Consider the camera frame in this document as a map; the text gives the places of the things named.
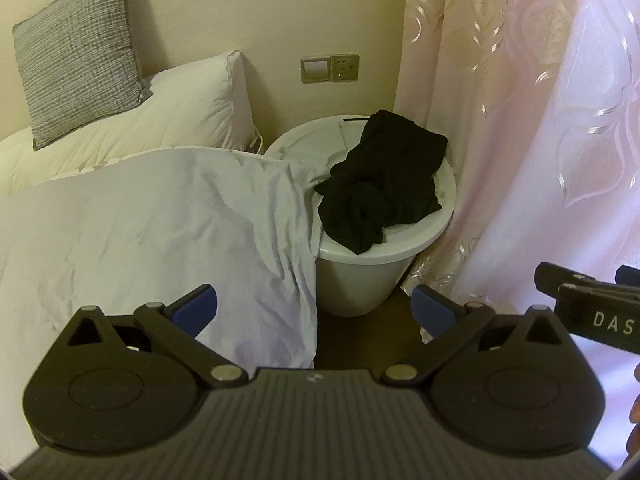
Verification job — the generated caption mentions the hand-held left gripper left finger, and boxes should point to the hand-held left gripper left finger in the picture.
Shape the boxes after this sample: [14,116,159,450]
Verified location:
[65,284,249,389]

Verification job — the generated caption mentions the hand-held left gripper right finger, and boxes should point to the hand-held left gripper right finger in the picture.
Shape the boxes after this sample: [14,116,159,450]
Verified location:
[378,284,567,389]

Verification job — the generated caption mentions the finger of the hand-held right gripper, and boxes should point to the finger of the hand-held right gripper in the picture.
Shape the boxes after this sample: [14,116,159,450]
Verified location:
[534,261,598,295]
[556,280,640,307]

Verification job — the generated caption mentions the black pants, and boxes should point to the black pants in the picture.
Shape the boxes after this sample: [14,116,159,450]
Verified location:
[314,109,448,256]

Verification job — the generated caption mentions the person's right hand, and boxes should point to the person's right hand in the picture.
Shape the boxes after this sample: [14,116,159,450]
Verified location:
[626,360,640,457]

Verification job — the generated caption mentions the white duvet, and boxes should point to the white duvet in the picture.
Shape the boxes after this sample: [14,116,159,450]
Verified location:
[0,146,326,466]

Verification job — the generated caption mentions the white round laundry basket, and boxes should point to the white round laundry basket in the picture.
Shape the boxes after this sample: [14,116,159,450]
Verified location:
[265,115,458,318]

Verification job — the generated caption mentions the white pillow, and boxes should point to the white pillow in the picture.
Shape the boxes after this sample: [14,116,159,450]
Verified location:
[0,50,255,198]

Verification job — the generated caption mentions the grey textured cushion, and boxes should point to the grey textured cushion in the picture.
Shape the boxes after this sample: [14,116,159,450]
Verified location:
[12,0,153,151]

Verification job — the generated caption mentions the wall power socket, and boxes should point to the wall power socket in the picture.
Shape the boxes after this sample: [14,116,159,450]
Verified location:
[331,53,361,82]

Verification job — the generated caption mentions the wall light switch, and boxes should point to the wall light switch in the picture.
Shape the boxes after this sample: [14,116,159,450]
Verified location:
[300,55,332,84]

